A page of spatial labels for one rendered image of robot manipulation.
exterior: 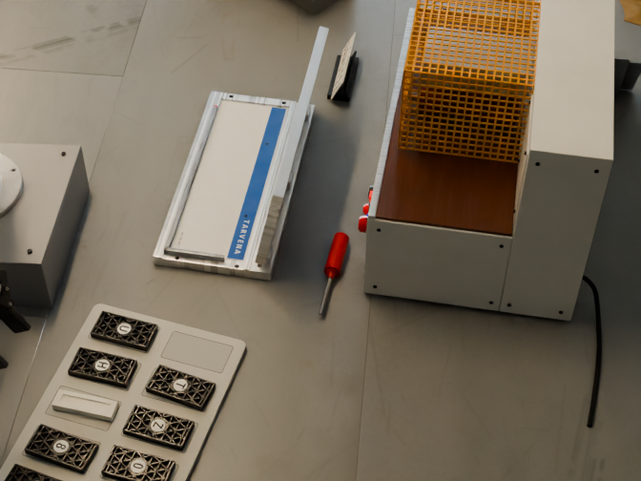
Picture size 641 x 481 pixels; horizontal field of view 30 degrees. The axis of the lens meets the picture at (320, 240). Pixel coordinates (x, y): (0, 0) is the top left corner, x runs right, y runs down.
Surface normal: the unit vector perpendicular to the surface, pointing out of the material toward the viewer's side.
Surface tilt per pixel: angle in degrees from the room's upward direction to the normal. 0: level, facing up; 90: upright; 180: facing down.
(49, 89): 0
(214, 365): 0
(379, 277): 90
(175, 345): 0
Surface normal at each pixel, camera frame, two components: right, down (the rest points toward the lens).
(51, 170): -0.04, -0.68
